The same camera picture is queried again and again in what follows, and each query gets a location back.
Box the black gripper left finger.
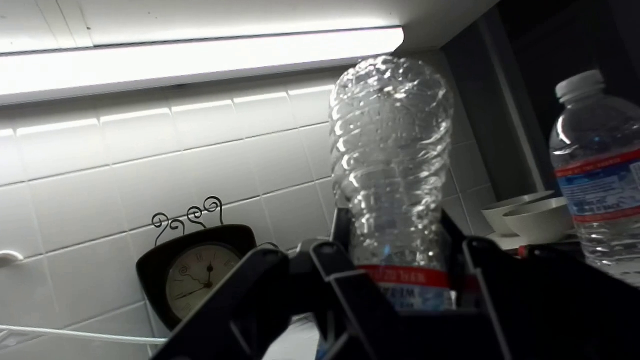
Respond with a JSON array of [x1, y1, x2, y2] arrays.
[[152, 209, 401, 360]]

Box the white clothes hanger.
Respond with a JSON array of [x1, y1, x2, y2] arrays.
[[0, 247, 167, 348]]

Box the clear plastic water bottle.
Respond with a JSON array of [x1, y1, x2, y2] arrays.
[[327, 54, 457, 317], [548, 68, 640, 291]]

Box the under cabinet light strip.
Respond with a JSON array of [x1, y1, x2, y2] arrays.
[[0, 27, 407, 108]]

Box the black table clock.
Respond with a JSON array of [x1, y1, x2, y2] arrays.
[[135, 195, 258, 333]]

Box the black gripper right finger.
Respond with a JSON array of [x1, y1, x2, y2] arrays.
[[440, 210, 640, 360]]

